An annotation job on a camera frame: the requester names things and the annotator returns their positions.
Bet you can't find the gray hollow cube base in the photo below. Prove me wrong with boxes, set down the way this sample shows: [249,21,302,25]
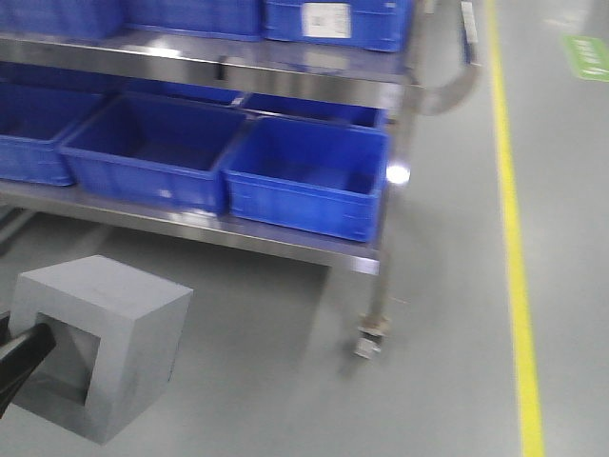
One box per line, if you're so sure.
[9,255,193,444]

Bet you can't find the blue bin with label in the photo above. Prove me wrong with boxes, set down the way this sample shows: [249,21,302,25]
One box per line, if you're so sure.
[263,0,415,52]

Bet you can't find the steel shelf cart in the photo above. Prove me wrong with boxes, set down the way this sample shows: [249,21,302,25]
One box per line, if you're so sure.
[1,1,480,359]

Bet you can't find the blue bin lower right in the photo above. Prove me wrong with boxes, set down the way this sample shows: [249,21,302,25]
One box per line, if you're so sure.
[224,116,390,243]

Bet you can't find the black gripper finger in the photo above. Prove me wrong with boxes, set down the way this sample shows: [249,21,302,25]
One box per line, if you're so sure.
[1,323,56,416]

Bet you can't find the blue bin lower left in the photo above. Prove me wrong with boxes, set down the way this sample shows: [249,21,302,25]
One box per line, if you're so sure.
[1,82,107,187]

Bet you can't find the blue bin lower middle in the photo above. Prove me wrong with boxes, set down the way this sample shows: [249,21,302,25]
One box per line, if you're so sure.
[60,94,246,214]

